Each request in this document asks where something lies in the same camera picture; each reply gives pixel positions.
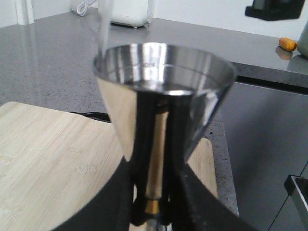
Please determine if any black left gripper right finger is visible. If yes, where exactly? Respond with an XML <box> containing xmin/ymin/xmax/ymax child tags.
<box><xmin>170</xmin><ymin>165</ymin><xmax>255</xmax><ymax>231</ymax></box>

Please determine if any white power cord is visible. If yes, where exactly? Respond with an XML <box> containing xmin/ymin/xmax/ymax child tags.
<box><xmin>70</xmin><ymin>0</ymin><xmax>98</xmax><ymax>17</ymax></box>

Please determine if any wooden cutting board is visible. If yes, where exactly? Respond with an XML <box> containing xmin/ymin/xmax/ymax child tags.
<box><xmin>0</xmin><ymin>101</ymin><xmax>218</xmax><ymax>231</ymax></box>

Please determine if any steel double jigger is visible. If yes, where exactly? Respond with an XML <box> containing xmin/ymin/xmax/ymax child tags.
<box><xmin>93</xmin><ymin>42</ymin><xmax>236</xmax><ymax>231</ymax></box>

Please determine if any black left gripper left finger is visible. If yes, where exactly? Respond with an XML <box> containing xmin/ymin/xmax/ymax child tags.
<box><xmin>54</xmin><ymin>161</ymin><xmax>144</xmax><ymax>231</ymax></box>

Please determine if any black steel box corner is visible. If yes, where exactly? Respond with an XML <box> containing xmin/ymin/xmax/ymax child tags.
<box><xmin>284</xmin><ymin>175</ymin><xmax>308</xmax><ymax>222</ymax></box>

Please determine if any white kitchen appliance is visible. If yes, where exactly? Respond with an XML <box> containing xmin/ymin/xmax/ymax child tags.
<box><xmin>98</xmin><ymin>0</ymin><xmax>155</xmax><ymax>28</ymax></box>

